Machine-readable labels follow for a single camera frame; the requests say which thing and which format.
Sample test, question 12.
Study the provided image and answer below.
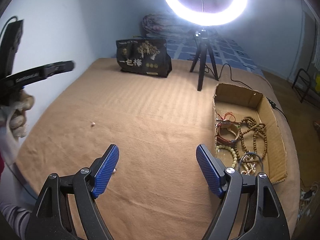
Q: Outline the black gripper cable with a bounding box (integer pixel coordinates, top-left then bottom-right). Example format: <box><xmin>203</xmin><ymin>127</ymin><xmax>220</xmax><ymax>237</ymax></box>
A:
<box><xmin>0</xmin><ymin>16</ymin><xmax>18</xmax><ymax>39</ymax></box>

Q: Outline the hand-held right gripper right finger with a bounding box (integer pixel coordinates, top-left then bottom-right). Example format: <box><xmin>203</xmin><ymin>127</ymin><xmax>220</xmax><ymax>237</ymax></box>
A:
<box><xmin>195</xmin><ymin>144</ymin><xmax>290</xmax><ymax>240</ymax></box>

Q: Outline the black snack bag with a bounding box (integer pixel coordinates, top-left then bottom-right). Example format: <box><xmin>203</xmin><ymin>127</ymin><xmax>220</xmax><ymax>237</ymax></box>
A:
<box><xmin>116</xmin><ymin>38</ymin><xmax>172</xmax><ymax>78</ymax></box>

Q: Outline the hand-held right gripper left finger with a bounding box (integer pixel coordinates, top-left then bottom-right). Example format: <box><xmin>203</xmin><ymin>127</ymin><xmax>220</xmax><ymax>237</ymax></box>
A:
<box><xmin>26</xmin><ymin>144</ymin><xmax>120</xmax><ymax>240</ymax></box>

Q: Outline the black metal low rack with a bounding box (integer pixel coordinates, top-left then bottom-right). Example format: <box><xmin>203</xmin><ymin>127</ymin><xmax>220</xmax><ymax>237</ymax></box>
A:
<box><xmin>292</xmin><ymin>68</ymin><xmax>315</xmax><ymax>103</ymax></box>

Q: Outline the brown leather watch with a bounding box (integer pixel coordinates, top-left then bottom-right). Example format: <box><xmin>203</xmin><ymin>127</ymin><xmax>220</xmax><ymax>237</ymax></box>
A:
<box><xmin>216</xmin><ymin>120</ymin><xmax>240</xmax><ymax>144</ymax></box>

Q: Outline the person's left forearm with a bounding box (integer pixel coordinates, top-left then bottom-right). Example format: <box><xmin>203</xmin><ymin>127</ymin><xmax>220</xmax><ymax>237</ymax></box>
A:
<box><xmin>0</xmin><ymin>125</ymin><xmax>20</xmax><ymax>167</ymax></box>

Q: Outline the blue patterned bedsheet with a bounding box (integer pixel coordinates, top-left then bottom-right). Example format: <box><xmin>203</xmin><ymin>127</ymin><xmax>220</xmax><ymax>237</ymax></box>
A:
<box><xmin>165</xmin><ymin>36</ymin><xmax>265</xmax><ymax>78</ymax></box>

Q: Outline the cream bead bracelet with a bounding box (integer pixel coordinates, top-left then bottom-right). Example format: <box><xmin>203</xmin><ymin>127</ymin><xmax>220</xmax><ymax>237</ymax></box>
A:
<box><xmin>215</xmin><ymin>145</ymin><xmax>238</xmax><ymax>170</ymax></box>

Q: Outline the black bangle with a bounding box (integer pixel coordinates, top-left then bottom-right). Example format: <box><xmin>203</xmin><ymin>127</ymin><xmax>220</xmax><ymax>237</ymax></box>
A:
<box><xmin>238</xmin><ymin>152</ymin><xmax>265</xmax><ymax>174</ymax></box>

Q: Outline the folded floral quilt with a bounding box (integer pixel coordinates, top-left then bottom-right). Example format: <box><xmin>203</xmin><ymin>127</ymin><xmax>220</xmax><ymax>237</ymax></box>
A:
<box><xmin>142</xmin><ymin>14</ymin><xmax>200</xmax><ymax>39</ymax></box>

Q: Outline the white ring light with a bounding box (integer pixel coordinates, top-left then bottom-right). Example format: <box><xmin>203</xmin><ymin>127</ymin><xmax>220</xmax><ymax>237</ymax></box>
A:
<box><xmin>161</xmin><ymin>0</ymin><xmax>250</xmax><ymax>27</ymax></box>

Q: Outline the black ring light cable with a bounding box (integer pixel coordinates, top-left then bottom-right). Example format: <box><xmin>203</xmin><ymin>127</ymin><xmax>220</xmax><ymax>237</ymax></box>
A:
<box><xmin>205</xmin><ymin>64</ymin><xmax>288</xmax><ymax>120</ymax></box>

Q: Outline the black tripod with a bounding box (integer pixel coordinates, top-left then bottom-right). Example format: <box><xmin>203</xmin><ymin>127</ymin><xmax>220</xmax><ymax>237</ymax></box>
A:
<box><xmin>189</xmin><ymin>29</ymin><xmax>218</xmax><ymax>91</ymax></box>

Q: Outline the person's striped clothing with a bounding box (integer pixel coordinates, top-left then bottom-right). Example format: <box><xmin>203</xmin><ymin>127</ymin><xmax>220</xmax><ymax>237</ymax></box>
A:
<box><xmin>0</xmin><ymin>201</ymin><xmax>34</xmax><ymax>233</ymax></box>

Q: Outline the wooden bead necklace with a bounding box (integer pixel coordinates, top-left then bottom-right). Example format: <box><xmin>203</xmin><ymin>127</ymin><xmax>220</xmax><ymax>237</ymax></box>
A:
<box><xmin>236</xmin><ymin>116</ymin><xmax>268</xmax><ymax>160</ymax></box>

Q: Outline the jade pendant red cord necklace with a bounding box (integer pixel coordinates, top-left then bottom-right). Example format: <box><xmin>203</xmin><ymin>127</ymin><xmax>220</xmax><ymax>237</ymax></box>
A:
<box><xmin>215</xmin><ymin>112</ymin><xmax>235</xmax><ymax>123</ymax></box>

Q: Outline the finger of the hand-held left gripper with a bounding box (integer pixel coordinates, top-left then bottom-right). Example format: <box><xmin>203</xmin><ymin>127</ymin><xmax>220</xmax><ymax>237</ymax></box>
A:
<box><xmin>0</xmin><ymin>60</ymin><xmax>76</xmax><ymax>91</ymax></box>

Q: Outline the small pearl bracelet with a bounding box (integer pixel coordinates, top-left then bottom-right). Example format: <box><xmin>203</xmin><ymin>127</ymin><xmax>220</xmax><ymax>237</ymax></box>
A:
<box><xmin>241</xmin><ymin>155</ymin><xmax>257</xmax><ymax>175</ymax></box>

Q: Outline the person's left hand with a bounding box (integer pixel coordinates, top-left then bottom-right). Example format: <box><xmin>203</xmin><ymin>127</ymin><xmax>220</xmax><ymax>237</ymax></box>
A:
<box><xmin>0</xmin><ymin>89</ymin><xmax>35</xmax><ymax>140</ymax></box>

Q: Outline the cardboard box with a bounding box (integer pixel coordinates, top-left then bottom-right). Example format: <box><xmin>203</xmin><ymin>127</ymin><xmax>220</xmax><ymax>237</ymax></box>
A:
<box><xmin>212</xmin><ymin>83</ymin><xmax>287</xmax><ymax>184</ymax></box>

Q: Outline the white power strip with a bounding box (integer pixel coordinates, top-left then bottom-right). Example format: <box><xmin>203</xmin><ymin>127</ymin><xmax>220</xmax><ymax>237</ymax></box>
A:
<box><xmin>300</xmin><ymin>187</ymin><xmax>317</xmax><ymax>202</ymax></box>

